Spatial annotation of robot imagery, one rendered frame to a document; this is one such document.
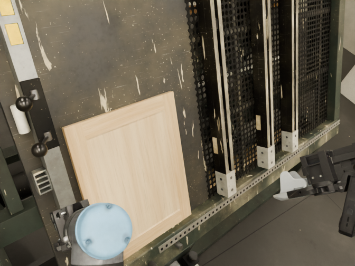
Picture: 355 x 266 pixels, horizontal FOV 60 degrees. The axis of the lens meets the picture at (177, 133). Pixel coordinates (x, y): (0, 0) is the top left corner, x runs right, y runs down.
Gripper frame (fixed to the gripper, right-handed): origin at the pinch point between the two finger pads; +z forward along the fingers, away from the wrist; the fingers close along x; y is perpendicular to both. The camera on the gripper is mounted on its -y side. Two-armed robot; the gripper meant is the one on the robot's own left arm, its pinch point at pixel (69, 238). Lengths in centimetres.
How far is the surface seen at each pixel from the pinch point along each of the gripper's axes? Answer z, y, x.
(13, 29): -2, 53, -2
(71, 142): 16.8, 25.3, -11.1
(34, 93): 4.2, 38.0, -3.2
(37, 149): 1.3, 22.6, 0.7
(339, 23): 18, 55, -188
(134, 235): 39.5, -11.9, -27.7
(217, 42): 6, 47, -73
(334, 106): 44, 8, -191
